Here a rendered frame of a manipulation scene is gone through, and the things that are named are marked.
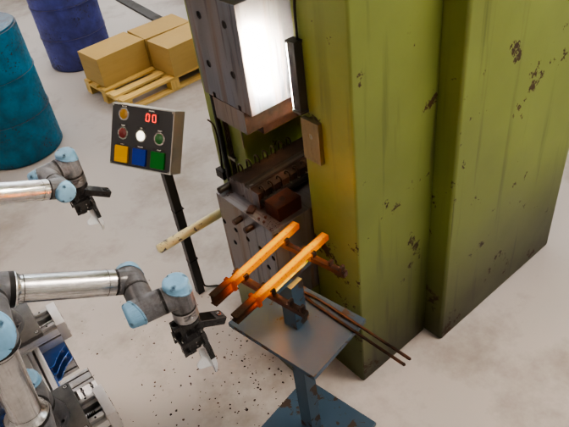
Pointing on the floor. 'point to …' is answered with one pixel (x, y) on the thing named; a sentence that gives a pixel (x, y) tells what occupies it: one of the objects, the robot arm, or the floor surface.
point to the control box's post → (181, 230)
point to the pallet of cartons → (141, 61)
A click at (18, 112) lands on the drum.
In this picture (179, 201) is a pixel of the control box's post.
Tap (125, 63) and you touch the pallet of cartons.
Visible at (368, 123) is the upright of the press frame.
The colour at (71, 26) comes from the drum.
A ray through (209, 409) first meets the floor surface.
